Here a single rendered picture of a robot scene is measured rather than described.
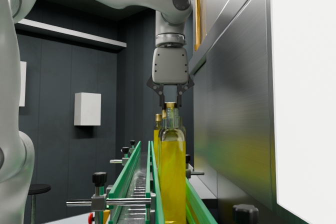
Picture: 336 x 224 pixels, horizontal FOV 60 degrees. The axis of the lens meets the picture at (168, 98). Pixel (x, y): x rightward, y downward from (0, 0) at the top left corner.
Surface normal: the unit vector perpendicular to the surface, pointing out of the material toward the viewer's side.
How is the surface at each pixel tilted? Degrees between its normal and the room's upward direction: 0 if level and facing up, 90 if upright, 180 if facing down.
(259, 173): 90
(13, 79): 83
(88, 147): 90
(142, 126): 90
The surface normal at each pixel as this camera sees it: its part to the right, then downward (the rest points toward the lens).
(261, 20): -1.00, 0.00
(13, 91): 0.87, -0.32
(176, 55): 0.13, -0.09
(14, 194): 0.40, -0.87
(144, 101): -0.71, -0.06
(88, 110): 0.70, -0.06
